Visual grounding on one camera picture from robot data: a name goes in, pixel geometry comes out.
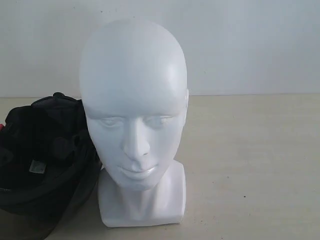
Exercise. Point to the white mannequin head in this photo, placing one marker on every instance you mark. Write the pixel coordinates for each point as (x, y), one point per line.
(133, 84)

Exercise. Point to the black helmet with visor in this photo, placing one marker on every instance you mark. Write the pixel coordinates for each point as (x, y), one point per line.
(49, 166)

